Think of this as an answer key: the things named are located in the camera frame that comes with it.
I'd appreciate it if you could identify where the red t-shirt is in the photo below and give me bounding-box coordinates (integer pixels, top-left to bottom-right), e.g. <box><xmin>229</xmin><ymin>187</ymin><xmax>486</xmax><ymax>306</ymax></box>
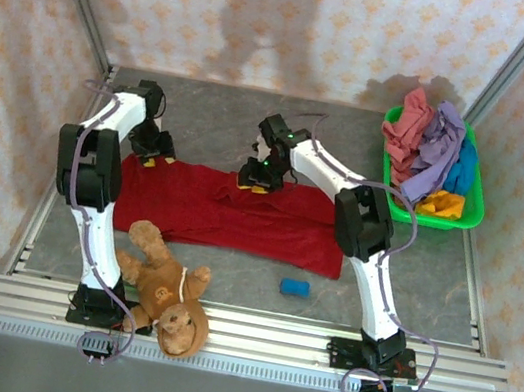
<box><xmin>106</xmin><ymin>149</ymin><xmax>356</xmax><ymax>280</ymax></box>

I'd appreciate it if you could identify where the green plastic basket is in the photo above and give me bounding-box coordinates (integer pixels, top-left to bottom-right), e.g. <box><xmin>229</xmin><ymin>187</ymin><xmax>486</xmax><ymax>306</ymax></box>
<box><xmin>365</xmin><ymin>103</ymin><xmax>502</xmax><ymax>239</ymax></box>

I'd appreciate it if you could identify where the small blue block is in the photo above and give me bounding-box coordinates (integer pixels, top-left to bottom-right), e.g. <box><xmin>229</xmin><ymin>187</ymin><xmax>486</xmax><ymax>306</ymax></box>
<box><xmin>278</xmin><ymin>275</ymin><xmax>314</xmax><ymax>300</ymax></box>

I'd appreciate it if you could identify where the brown teddy bear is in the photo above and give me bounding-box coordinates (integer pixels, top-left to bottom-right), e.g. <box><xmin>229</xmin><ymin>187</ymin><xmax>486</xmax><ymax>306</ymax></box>
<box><xmin>98</xmin><ymin>215</ymin><xmax>227</xmax><ymax>362</ymax></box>

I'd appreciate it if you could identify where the pink t-shirt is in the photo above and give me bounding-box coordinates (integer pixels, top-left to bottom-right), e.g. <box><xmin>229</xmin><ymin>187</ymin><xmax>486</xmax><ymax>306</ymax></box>
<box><xmin>370</xmin><ymin>83</ymin><xmax>439</xmax><ymax>189</ymax></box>

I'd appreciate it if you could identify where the purple t-shirt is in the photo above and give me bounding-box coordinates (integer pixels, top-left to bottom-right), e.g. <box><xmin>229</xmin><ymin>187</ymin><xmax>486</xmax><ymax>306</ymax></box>
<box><xmin>396</xmin><ymin>95</ymin><xmax>472</xmax><ymax>210</ymax></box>

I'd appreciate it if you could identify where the orange t-shirt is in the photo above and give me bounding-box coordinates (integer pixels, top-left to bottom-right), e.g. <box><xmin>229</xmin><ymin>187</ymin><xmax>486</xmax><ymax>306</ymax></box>
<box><xmin>413</xmin><ymin>185</ymin><xmax>467</xmax><ymax>222</ymax></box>

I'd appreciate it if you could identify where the blue t-shirt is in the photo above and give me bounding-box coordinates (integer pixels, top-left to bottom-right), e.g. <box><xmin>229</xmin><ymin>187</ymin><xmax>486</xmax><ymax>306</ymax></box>
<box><xmin>443</xmin><ymin>135</ymin><xmax>484</xmax><ymax>198</ymax></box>

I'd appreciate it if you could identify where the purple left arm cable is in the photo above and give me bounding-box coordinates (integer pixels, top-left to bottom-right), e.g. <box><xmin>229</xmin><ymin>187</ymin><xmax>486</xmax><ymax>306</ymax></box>
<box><xmin>35</xmin><ymin>76</ymin><xmax>183</xmax><ymax>368</ymax></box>

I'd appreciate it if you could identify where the aluminium table side rail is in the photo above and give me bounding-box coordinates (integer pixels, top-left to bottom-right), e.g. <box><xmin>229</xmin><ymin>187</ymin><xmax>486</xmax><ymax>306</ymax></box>
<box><xmin>411</xmin><ymin>125</ymin><xmax>524</xmax><ymax>358</ymax></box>
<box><xmin>0</xmin><ymin>52</ymin><xmax>119</xmax><ymax>288</ymax></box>

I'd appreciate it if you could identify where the aluminium mounting rail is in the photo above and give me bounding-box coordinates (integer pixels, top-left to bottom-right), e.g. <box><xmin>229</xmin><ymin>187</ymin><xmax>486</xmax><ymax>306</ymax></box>
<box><xmin>0</xmin><ymin>264</ymin><xmax>517</xmax><ymax>392</ymax></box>

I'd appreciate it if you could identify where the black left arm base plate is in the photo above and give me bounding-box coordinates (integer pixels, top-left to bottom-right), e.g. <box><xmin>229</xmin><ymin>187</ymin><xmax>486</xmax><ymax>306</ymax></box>
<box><xmin>65</xmin><ymin>283</ymin><xmax>158</xmax><ymax>339</ymax></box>

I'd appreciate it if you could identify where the slotted grey cable duct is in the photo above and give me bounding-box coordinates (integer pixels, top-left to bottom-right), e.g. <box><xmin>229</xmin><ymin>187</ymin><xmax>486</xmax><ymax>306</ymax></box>
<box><xmin>0</xmin><ymin>316</ymin><xmax>426</xmax><ymax>392</ymax></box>

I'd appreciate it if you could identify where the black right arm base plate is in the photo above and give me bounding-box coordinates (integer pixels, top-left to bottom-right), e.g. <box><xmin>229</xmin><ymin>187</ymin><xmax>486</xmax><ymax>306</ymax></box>
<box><xmin>322</xmin><ymin>334</ymin><xmax>424</xmax><ymax>386</ymax></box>

